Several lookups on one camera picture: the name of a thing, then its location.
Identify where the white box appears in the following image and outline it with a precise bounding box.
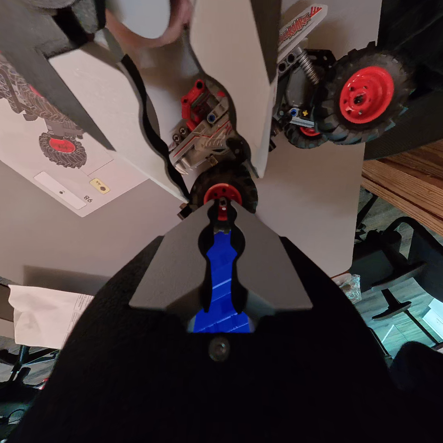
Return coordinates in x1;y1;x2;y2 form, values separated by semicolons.
424;299;443;345

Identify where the clear plastic bag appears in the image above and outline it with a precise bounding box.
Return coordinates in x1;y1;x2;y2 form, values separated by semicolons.
334;273;361;304

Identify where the toy building instruction booklet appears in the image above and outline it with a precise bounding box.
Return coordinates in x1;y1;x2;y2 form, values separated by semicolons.
0;52;149;218

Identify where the blue plastic part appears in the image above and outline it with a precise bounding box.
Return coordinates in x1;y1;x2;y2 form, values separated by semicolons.
189;230;255;333

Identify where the white desk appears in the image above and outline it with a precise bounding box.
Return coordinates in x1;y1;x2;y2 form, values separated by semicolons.
0;0;383;289

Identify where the person's right hand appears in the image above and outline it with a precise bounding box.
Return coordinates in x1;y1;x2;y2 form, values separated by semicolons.
105;0;194;49

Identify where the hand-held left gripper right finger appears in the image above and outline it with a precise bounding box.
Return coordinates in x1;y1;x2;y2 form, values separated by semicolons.
225;200;314;331

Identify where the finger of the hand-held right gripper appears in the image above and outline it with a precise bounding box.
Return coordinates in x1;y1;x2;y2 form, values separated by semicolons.
183;0;281;179
0;24;190;204

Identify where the white printed paper leaflet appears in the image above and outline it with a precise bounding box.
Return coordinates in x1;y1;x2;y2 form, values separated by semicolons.
9;284;95;349

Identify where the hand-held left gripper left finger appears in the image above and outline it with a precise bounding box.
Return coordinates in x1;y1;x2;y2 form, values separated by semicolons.
129;200;220;331

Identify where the black chair base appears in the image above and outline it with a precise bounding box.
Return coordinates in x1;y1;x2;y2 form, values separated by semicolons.
0;344;59;443
351;194;443;347

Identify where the brick-built toy monster truck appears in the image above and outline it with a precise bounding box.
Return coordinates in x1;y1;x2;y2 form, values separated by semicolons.
168;3;416;222

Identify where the wooden table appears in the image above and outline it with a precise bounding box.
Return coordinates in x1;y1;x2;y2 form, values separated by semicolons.
361;139;443;237

